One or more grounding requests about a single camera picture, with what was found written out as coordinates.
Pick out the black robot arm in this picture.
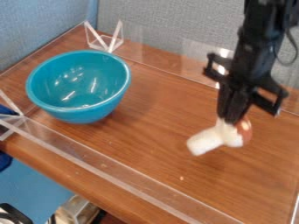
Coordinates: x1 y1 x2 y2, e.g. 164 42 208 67
204 0 299 124

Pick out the clear acrylic barrier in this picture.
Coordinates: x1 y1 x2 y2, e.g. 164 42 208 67
112 21 299 116
2 116 242 224

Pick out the black device bottom left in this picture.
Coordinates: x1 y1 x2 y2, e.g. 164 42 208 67
0 203 33 224

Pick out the metallic box under table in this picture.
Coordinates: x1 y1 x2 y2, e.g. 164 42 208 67
45 195 98 224

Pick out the blue bowl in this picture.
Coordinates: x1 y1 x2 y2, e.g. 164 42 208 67
25 50 130 124

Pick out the clear acrylic left bracket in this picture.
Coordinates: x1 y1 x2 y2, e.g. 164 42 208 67
0 89 24 140

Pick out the blue object at left edge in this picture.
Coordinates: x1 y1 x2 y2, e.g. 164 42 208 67
0 104 18 172

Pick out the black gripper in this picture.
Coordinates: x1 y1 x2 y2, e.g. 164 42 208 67
204 43 288 123

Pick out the clear acrylic front barrier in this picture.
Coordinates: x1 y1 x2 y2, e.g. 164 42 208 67
2 116 242 224

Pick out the clear acrylic corner bracket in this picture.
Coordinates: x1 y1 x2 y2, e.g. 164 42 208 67
82 21 124 53

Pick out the toy mushroom brown cap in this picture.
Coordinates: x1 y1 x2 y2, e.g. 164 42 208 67
186 116 252 156

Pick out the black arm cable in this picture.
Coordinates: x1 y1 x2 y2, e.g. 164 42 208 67
273 17 299 67

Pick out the clear acrylic back barrier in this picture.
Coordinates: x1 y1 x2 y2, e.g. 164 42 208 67
112 21 299 116

